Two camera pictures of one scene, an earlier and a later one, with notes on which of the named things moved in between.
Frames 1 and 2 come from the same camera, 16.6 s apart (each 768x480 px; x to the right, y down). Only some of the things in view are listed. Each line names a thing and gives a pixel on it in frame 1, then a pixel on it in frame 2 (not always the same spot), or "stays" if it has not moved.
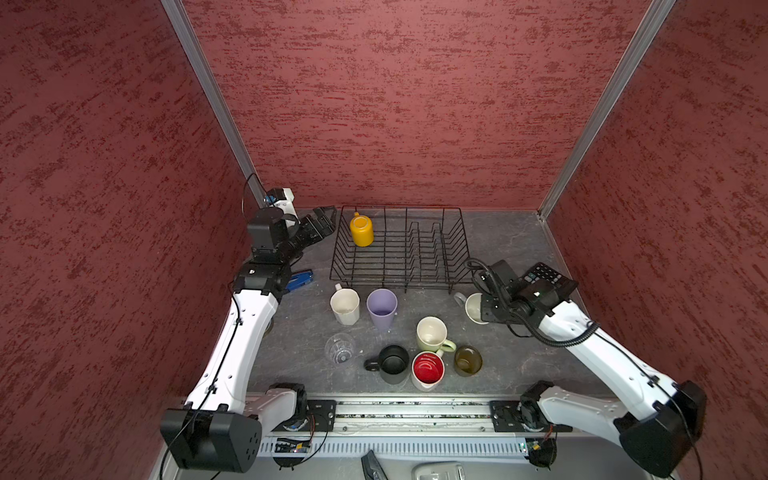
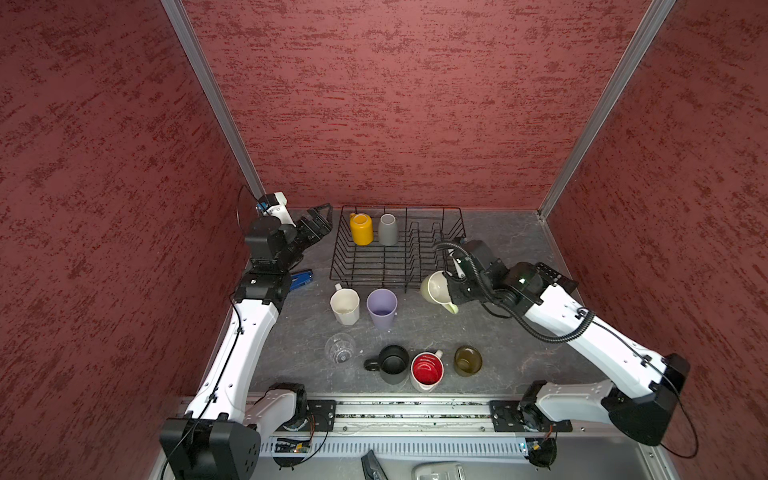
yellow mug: (362, 230) stays
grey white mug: (472, 306) to (388, 229)
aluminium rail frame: (422, 425) stays
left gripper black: (319, 234) stays
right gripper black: (486, 313) to (456, 294)
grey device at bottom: (438, 470) stays
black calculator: (540, 271) stays
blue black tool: (300, 278) stays
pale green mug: (431, 333) to (434, 290)
